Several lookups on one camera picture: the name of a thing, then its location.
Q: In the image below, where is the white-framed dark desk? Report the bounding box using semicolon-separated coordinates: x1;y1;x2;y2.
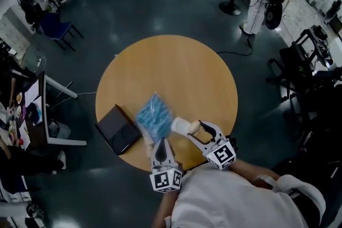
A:
10;70;88;152

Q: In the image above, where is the blue plastic bag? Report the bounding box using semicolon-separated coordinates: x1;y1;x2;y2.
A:
134;92;175;144

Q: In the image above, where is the person's right forearm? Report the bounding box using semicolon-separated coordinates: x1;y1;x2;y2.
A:
231;159;281;188

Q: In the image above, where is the person's white shirt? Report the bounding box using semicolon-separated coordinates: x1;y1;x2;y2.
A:
163;162;327;228

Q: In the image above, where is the beige round ball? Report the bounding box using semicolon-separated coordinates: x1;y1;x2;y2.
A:
188;120;201;135

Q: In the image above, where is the black metal rack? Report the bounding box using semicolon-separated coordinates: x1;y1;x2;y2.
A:
291;28;335;70

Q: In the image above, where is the flat black box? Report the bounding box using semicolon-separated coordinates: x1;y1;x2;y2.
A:
95;104;143;156

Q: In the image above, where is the white paper sheet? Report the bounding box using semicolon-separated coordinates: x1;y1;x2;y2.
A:
24;80;40;106

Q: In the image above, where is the black floor cable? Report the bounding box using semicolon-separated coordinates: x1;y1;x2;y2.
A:
215;34;254;57

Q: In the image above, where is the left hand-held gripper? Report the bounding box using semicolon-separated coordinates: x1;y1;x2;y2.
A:
149;137;183;193

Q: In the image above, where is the person's left forearm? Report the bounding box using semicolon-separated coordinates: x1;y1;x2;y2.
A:
151;189;180;228

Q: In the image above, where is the white power strip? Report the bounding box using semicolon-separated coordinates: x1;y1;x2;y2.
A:
35;56;47;73

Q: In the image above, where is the black office chair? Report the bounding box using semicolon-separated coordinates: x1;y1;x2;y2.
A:
265;46;342;126

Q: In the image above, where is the white cylindrical cup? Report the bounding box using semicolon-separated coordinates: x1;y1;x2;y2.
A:
170;116;193;138

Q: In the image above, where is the blue chair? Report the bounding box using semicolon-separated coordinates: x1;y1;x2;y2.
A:
39;11;84;52

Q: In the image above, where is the white floor cable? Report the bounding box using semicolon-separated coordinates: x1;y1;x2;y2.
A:
49;91;98;111

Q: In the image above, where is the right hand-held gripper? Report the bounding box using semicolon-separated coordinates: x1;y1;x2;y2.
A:
186;120;237;170

